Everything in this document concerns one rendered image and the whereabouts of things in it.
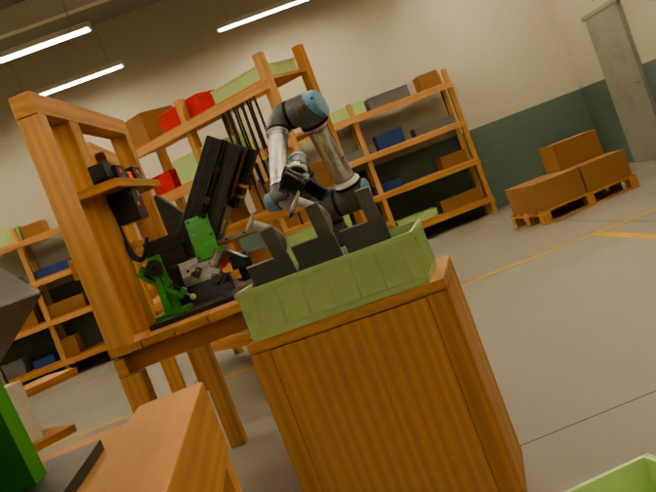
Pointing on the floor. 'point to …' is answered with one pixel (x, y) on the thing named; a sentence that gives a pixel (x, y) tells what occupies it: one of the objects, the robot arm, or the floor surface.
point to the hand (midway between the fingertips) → (300, 199)
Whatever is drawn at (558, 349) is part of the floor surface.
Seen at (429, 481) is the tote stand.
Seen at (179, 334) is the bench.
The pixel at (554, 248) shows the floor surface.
